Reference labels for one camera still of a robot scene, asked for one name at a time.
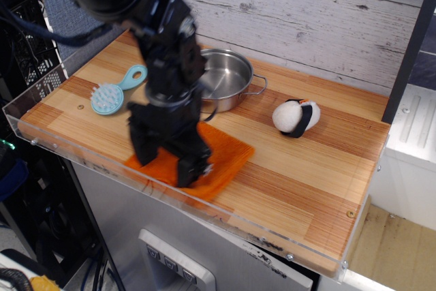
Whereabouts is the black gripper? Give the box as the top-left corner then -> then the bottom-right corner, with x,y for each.
127,90 -> 213,187

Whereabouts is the orange towel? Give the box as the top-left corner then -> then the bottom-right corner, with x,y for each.
124,123 -> 255,201

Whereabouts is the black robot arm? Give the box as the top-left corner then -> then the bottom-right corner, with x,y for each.
74,0 -> 211,187

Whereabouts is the light blue hair brush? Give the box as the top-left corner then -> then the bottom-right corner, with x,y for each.
90,65 -> 148,116

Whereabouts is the stainless steel pot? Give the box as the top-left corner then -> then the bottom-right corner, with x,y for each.
200,48 -> 268,114

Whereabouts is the silver toy fridge cabinet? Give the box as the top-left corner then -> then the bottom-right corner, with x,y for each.
72,164 -> 320,290

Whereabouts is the white plush sushi toy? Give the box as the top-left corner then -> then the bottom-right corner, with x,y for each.
272,99 -> 321,138

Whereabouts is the clear acrylic table guard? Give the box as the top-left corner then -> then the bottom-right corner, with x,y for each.
3,60 -> 390,279

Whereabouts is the black plastic crate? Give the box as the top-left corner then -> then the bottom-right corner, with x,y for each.
1,0 -> 63,102

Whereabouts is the blue fabric panel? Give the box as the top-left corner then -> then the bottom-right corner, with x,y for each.
42,0 -> 119,66

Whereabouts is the white toy sink counter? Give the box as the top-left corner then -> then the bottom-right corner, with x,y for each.
369,85 -> 435,230

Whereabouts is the dark grey right post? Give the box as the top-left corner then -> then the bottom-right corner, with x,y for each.
381,0 -> 435,124

